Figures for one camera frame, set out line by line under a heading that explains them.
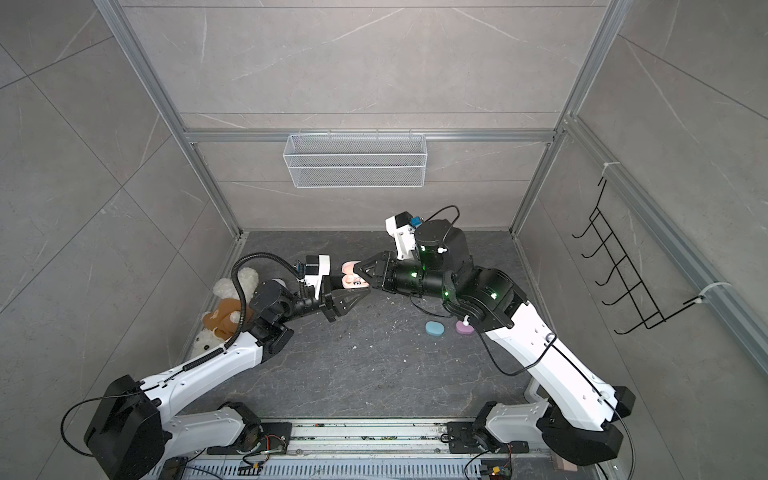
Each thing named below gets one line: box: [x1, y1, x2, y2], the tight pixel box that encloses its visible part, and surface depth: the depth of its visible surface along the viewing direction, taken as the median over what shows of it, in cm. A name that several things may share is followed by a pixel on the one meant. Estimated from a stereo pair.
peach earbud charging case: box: [341, 261, 369, 289], surface depth 62 cm
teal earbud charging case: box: [425, 320, 445, 337], surface depth 92 cm
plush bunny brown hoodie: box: [202, 299, 254, 340], surface depth 85 cm
